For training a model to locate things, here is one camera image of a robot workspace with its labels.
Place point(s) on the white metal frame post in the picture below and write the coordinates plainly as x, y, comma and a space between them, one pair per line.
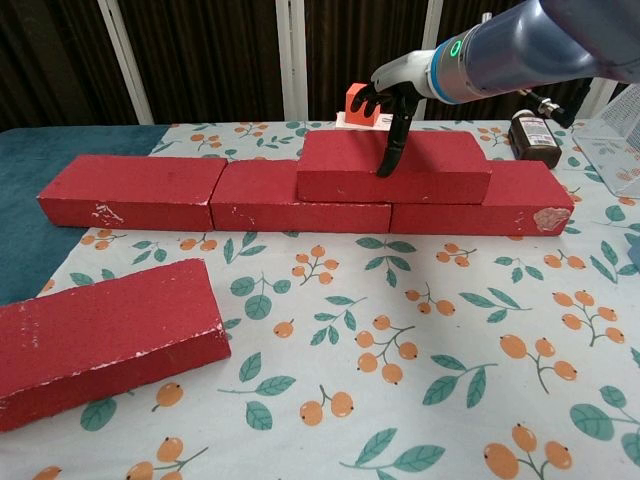
607, 97
291, 60
125, 60
432, 25

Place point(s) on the white cardboard box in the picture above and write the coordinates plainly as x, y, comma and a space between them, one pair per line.
397, 123

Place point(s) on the brown medicine bottle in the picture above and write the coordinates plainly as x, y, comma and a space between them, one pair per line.
532, 140

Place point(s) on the red brick with chipped corner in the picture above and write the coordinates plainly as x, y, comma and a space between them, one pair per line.
520, 190

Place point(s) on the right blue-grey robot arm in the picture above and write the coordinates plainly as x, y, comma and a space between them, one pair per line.
525, 45

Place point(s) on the red brick with white scuffs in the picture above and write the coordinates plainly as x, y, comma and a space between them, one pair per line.
110, 320

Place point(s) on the orange foam cube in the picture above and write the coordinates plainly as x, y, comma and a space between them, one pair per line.
357, 120

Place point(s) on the teal felt table cover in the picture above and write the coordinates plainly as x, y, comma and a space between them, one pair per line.
60, 142

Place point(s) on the floral fruit print tablecloth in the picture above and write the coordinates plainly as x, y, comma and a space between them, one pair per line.
380, 325

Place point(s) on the red foam brick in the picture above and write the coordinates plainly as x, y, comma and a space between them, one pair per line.
340, 160
135, 185
260, 185

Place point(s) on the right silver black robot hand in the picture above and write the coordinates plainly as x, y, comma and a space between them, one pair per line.
407, 70

